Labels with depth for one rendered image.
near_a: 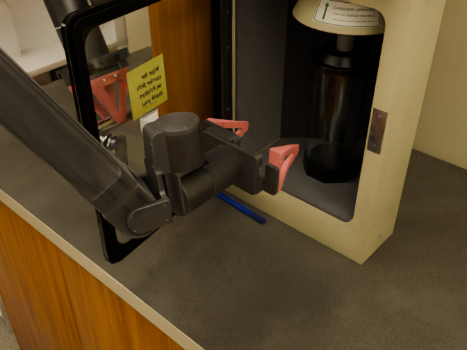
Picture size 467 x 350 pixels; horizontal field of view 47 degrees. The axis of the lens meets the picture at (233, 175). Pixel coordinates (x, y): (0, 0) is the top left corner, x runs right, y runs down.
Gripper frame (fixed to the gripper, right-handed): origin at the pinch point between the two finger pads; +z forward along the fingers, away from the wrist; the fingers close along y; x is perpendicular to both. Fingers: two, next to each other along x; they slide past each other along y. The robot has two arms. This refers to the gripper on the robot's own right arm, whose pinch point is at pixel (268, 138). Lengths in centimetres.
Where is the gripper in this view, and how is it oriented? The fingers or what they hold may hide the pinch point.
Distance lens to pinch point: 81.7
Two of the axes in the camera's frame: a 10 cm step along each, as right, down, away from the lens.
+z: 6.7, -4.3, 6.1
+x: -0.2, 8.1, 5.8
